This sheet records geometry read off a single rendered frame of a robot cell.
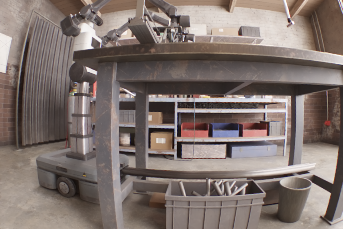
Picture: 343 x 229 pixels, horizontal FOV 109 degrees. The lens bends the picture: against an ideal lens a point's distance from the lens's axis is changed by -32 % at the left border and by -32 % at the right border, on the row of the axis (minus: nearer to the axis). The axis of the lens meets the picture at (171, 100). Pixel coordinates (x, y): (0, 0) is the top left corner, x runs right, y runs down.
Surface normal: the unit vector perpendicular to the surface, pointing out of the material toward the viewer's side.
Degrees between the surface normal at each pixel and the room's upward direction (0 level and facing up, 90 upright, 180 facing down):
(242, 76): 90
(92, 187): 90
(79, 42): 90
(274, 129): 90
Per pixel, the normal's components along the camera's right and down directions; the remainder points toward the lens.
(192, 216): -0.11, -0.07
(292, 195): -0.74, 0.04
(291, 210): -0.56, 0.04
